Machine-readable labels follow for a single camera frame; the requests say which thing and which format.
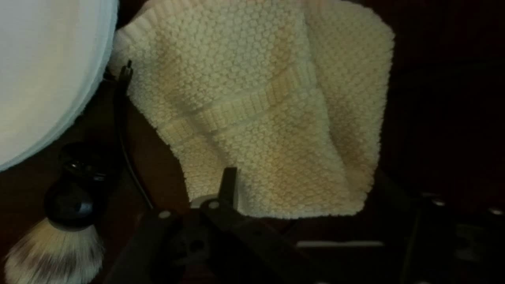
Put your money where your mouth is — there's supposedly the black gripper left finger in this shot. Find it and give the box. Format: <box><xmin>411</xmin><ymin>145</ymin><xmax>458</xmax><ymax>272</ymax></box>
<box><xmin>198</xmin><ymin>165</ymin><xmax>296</xmax><ymax>269</ymax></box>

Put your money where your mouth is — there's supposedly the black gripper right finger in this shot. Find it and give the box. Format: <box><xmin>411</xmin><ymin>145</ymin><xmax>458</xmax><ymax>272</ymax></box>
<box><xmin>375</xmin><ymin>171</ymin><xmax>463</xmax><ymax>284</ymax></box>

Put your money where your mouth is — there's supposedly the cream knitted towel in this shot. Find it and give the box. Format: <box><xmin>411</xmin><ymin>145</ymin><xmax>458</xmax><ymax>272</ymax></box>
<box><xmin>107</xmin><ymin>0</ymin><xmax>395</xmax><ymax>219</ymax></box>

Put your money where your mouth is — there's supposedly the large white plate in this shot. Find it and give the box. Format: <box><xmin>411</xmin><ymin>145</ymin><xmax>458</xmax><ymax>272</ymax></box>
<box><xmin>0</xmin><ymin>0</ymin><xmax>121</xmax><ymax>173</ymax></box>

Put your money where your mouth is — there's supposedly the dark wooden dresser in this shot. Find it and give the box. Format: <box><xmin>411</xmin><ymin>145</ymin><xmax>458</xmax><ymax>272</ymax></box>
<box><xmin>0</xmin><ymin>0</ymin><xmax>505</xmax><ymax>284</ymax></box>

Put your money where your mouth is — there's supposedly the black handled shaving brush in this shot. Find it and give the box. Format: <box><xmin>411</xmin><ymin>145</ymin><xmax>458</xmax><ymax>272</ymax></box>
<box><xmin>1</xmin><ymin>140</ymin><xmax>114</xmax><ymax>284</ymax></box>

